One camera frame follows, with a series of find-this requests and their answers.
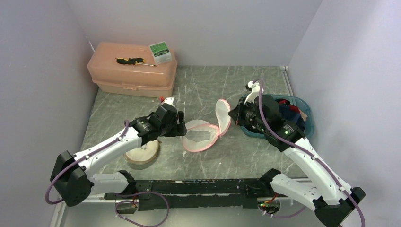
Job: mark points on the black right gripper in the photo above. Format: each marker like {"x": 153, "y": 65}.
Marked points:
{"x": 237, "y": 114}

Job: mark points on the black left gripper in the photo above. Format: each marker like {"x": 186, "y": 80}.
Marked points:
{"x": 179, "y": 129}

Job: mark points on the pink rimmed mesh laundry bag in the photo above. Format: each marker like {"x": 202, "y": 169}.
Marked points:
{"x": 201, "y": 135}

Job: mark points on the beige mesh laundry bag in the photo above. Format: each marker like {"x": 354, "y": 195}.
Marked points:
{"x": 144, "y": 154}

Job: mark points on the red and navy bra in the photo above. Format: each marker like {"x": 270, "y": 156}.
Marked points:
{"x": 292, "y": 113}

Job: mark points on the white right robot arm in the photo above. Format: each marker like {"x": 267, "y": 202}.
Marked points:
{"x": 330, "y": 198}

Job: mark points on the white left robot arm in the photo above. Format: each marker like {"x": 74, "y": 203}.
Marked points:
{"x": 75, "y": 176}

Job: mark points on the teal plastic basin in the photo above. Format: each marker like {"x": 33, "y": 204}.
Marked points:
{"x": 291, "y": 100}

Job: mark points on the black yellow screwdriver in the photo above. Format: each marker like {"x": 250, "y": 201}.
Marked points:
{"x": 133, "y": 61}

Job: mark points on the small green white box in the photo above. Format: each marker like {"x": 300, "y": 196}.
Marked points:
{"x": 160, "y": 52}

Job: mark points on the pink plastic storage box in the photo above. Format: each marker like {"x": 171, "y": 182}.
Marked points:
{"x": 134, "y": 80}

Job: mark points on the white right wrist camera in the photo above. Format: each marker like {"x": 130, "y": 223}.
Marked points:
{"x": 253, "y": 87}

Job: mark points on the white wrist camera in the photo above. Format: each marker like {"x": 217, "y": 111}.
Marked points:
{"x": 168, "y": 100}
{"x": 253, "y": 87}

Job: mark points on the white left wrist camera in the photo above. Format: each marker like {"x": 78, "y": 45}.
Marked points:
{"x": 168, "y": 100}

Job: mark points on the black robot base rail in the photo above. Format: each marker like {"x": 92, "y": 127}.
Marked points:
{"x": 247, "y": 193}

